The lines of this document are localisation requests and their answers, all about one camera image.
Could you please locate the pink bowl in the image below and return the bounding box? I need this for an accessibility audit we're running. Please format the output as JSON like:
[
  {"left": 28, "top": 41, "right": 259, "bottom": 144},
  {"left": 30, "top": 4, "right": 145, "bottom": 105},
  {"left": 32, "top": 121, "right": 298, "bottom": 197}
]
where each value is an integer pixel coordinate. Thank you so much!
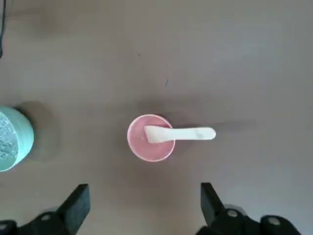
[{"left": 127, "top": 114, "right": 176, "bottom": 162}]

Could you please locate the large green bowl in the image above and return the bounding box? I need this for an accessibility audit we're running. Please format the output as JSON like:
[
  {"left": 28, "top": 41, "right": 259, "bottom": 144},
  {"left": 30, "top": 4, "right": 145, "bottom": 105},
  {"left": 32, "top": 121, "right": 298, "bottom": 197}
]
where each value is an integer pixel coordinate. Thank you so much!
[{"left": 0, "top": 105, "right": 35, "bottom": 172}]

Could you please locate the black lamp cable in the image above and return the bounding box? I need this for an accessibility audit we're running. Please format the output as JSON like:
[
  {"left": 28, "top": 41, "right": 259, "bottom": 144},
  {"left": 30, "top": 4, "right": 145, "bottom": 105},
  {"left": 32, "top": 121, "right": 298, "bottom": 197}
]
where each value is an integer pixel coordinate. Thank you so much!
[{"left": 0, "top": 0, "right": 9, "bottom": 61}]

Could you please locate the clear glass beads pile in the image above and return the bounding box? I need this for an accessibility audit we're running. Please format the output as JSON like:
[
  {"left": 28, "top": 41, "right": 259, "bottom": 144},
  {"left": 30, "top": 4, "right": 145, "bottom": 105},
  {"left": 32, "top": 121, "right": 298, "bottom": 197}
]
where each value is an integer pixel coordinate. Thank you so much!
[{"left": 0, "top": 112, "right": 20, "bottom": 169}]

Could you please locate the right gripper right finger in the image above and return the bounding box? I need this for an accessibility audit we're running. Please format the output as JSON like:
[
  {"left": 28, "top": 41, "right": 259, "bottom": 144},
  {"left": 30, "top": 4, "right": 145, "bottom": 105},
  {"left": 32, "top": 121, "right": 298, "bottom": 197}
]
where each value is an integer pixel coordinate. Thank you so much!
[{"left": 195, "top": 182, "right": 304, "bottom": 235}]

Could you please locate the cream spoon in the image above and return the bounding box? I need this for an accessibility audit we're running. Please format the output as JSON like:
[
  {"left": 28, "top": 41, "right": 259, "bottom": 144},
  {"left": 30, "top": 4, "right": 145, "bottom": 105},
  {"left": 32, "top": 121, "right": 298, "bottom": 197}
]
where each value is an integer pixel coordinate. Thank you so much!
[{"left": 143, "top": 125, "right": 217, "bottom": 144}]

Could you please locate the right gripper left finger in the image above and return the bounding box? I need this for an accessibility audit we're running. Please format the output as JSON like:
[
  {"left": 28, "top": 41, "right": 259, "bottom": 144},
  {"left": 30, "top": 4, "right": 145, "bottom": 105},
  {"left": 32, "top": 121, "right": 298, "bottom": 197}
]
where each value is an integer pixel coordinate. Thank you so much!
[{"left": 0, "top": 183, "right": 91, "bottom": 235}]

